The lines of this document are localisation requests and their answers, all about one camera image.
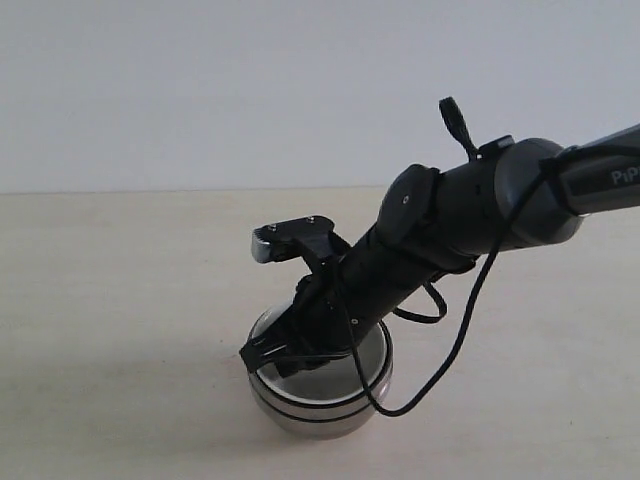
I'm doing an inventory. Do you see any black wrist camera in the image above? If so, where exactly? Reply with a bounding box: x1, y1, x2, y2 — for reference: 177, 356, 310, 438
250, 215, 335, 271

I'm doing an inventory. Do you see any black cable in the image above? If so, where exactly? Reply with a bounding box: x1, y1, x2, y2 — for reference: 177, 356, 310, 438
327, 96, 581, 417

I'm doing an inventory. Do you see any white ceramic patterned bowl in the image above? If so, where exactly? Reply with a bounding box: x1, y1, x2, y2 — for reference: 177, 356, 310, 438
249, 323, 393, 407

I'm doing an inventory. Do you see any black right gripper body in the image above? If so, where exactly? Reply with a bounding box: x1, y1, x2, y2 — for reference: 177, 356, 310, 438
279, 234, 475, 355

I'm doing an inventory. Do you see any smooth stainless steel bowl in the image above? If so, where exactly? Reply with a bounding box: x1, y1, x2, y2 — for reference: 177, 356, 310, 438
254, 396, 375, 440

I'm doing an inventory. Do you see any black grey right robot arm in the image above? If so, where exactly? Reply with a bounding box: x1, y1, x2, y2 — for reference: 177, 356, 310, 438
240, 127, 639, 377

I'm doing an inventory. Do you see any ribbed stainless steel bowl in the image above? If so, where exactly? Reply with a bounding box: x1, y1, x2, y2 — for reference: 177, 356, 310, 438
249, 322, 393, 423

